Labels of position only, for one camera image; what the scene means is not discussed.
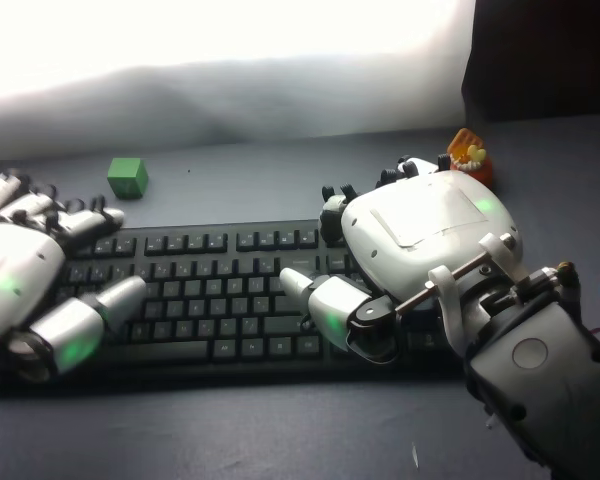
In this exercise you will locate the orange toy cake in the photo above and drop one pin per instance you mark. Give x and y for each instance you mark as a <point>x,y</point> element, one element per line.
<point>472,155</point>

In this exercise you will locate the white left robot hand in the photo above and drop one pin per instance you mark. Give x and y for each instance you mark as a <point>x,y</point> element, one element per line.
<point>15,270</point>

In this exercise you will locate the green cube block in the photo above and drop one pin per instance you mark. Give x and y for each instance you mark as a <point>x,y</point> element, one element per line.
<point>126,178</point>

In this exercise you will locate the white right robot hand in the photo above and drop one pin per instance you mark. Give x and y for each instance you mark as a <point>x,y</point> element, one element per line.
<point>420,220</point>

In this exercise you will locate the dark box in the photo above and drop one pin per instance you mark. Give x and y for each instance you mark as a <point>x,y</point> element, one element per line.
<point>545,55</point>

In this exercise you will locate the white cloth backdrop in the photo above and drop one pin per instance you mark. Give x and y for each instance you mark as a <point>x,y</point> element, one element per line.
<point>230,95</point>

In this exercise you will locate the black computer keyboard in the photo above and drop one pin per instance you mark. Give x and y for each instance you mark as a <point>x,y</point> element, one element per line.
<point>220,300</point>

